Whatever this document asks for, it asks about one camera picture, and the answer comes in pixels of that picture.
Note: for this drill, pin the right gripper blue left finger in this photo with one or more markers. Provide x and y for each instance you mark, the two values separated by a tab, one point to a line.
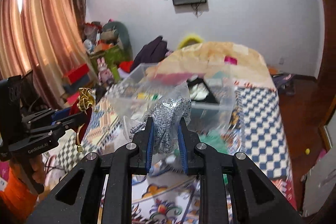
98	188

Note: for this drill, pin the brown wooden door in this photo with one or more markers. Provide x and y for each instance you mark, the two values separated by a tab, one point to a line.
325	96

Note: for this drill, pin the dark backpack on floor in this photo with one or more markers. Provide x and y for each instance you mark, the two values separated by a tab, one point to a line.
284	83

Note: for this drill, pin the red and gold ornament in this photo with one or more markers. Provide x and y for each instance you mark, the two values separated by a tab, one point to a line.
82	110

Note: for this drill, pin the green storage box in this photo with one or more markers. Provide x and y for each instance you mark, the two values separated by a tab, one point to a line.
113	57

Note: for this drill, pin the red gift box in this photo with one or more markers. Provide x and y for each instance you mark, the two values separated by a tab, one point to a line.
75	74

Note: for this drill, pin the grey plush toy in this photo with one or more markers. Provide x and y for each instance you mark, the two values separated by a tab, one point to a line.
115	32

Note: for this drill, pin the pink bunny doll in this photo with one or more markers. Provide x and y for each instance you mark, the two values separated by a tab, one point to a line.
104	73

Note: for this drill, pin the clear plastic storage box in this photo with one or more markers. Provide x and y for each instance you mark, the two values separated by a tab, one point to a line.
204	117

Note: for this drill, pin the yellow curved pillow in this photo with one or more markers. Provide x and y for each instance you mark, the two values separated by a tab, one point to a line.
189	40

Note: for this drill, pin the grey speckled cloth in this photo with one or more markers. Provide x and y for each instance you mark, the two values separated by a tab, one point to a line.
166	113

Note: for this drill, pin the green knitted glove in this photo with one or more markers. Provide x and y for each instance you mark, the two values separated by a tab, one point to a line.
214	140

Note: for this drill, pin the left hand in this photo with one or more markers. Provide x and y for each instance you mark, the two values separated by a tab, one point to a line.
37	165

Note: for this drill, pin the beige yellow fleece blanket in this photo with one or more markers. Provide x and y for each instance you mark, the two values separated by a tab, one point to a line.
208	56

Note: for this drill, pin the dark purple jacket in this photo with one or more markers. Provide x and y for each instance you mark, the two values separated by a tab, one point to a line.
153	52

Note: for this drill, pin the yellow floral cloth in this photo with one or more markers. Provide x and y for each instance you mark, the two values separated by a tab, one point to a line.
148	96

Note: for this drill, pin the black and cream fabric pouch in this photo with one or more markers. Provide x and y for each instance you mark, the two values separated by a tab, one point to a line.
200	92

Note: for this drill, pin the pink orange curtain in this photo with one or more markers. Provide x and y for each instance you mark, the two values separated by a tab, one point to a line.
43	36

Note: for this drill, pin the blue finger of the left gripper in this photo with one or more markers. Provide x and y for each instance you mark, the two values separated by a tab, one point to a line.
60	114

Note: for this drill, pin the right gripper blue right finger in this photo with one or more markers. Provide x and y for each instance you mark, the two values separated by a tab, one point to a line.
233	187

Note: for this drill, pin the patterned patchwork bedspread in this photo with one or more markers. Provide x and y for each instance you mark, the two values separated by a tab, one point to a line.
166	194

